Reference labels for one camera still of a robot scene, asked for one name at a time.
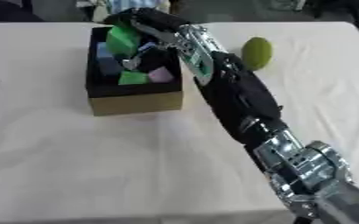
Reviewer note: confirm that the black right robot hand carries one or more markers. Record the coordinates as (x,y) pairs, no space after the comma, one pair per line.
(152,20)

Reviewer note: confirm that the silver and black right robot arm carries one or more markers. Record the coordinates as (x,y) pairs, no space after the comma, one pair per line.
(241,96)

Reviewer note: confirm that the tan cardboard box black inside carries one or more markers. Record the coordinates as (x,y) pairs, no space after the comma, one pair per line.
(131,93)

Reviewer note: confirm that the pink block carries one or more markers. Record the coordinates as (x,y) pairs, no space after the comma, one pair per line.
(160,75)

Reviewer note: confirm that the blue block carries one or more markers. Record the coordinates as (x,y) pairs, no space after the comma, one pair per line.
(107,61)

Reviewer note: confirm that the small green block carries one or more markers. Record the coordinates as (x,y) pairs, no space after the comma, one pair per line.
(132,78)

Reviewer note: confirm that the olive green toy fruit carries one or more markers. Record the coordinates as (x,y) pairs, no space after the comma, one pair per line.
(256,53)

